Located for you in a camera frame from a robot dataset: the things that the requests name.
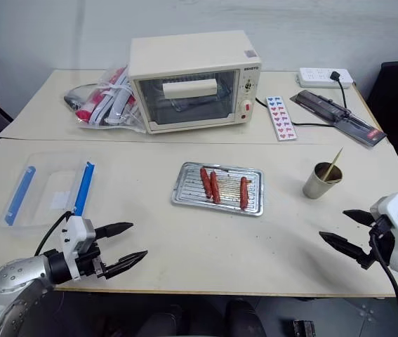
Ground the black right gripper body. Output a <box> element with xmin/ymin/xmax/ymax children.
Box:
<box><xmin>357</xmin><ymin>215</ymin><xmax>396</xmax><ymax>270</ymax></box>

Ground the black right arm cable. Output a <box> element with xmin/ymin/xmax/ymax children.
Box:
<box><xmin>369</xmin><ymin>217</ymin><xmax>398</xmax><ymax>337</ymax></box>

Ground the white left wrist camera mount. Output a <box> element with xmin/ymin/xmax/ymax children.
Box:
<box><xmin>60</xmin><ymin>215</ymin><xmax>96</xmax><ymax>282</ymax></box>

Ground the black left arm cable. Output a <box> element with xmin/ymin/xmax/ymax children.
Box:
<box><xmin>33</xmin><ymin>210</ymin><xmax>77</xmax><ymax>258</ymax></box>

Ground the clear container with blue clips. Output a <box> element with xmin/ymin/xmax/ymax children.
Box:
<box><xmin>0</xmin><ymin>151</ymin><xmax>98</xmax><ymax>237</ymax></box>

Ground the clear bag of red-white items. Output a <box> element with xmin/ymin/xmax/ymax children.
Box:
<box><xmin>64</xmin><ymin>64</ymin><xmax>147</xmax><ymax>134</ymax></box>

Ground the black ribbed block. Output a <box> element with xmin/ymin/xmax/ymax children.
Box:
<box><xmin>293</xmin><ymin>319</ymin><xmax>317</xmax><ymax>337</ymax></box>

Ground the black flat tool package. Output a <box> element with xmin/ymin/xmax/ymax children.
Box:
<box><xmin>288</xmin><ymin>89</ymin><xmax>387</xmax><ymax>148</ymax></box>

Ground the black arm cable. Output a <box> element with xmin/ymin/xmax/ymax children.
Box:
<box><xmin>369</xmin><ymin>217</ymin><xmax>398</xmax><ymax>337</ymax></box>
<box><xmin>33</xmin><ymin>210</ymin><xmax>77</xmax><ymax>258</ymax></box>

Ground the heart sticker sheet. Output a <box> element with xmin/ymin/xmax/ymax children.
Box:
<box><xmin>265</xmin><ymin>95</ymin><xmax>298</xmax><ymax>143</ymax></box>

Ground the red sausage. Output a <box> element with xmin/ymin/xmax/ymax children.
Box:
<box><xmin>209</xmin><ymin>171</ymin><xmax>222</xmax><ymax>204</ymax></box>
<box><xmin>239</xmin><ymin>176</ymin><xmax>250</xmax><ymax>211</ymax></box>
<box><xmin>199</xmin><ymin>167</ymin><xmax>213</xmax><ymax>199</ymax></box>

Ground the metal cup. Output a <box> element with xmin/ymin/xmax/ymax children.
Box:
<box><xmin>302</xmin><ymin>161</ymin><xmax>345</xmax><ymax>201</ymax></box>

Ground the white power strip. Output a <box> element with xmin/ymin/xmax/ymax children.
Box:
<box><xmin>296</xmin><ymin>67</ymin><xmax>355</xmax><ymax>89</ymax></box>

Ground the wooden stir stick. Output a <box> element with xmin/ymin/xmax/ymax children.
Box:
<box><xmin>324</xmin><ymin>147</ymin><xmax>345</xmax><ymax>182</ymax></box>

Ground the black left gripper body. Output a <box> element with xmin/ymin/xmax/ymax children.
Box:
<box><xmin>75</xmin><ymin>227</ymin><xmax>110</xmax><ymax>279</ymax></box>

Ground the black power cable with plug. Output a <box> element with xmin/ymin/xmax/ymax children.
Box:
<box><xmin>254</xmin><ymin>71</ymin><xmax>350</xmax><ymax>126</ymax></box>

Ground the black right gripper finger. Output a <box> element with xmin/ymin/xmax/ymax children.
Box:
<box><xmin>319</xmin><ymin>230</ymin><xmax>365</xmax><ymax>263</ymax></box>
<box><xmin>343</xmin><ymin>209</ymin><xmax>374</xmax><ymax>230</ymax></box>

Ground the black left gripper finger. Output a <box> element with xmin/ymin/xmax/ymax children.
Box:
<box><xmin>103</xmin><ymin>221</ymin><xmax>134</xmax><ymax>240</ymax></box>
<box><xmin>105</xmin><ymin>249</ymin><xmax>149</xmax><ymax>280</ymax></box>

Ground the cream toaster oven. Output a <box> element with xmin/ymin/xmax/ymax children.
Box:
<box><xmin>128</xmin><ymin>30</ymin><xmax>263</xmax><ymax>135</ymax></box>

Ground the silver metal baking tray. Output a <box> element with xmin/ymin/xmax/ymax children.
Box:
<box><xmin>170</xmin><ymin>161</ymin><xmax>265</xmax><ymax>217</ymax></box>

